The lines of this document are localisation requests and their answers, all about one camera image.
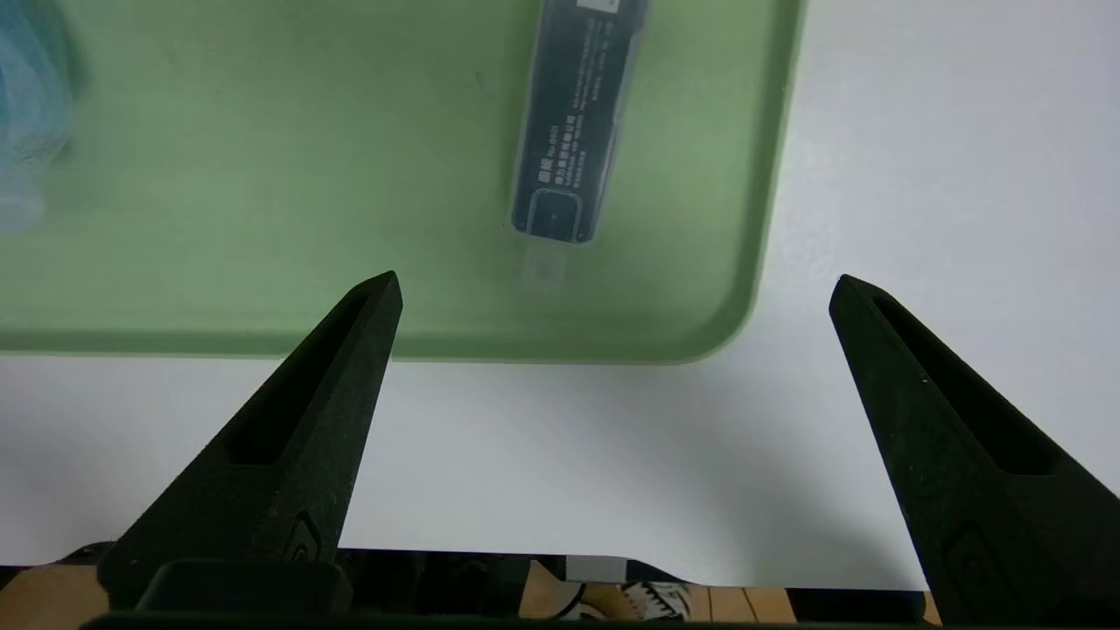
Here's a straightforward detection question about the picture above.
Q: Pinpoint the black item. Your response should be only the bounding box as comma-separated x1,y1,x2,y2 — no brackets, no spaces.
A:
509,0,653,285

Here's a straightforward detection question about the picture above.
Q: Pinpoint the blue mesh bath loofah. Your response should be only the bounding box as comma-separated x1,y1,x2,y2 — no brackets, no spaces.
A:
0,0,80,235

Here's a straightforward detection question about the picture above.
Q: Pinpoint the black white patterned shoe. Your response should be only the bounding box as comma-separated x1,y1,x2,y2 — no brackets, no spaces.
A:
577,581,694,622

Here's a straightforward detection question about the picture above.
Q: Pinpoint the light green plastic tray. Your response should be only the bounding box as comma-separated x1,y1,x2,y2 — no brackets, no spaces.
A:
0,0,808,366

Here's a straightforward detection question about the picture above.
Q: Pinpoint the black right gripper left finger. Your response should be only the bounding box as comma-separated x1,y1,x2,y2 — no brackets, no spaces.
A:
98,269,404,611

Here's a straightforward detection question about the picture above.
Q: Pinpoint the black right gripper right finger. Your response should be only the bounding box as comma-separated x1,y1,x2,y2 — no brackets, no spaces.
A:
828,274,1120,627

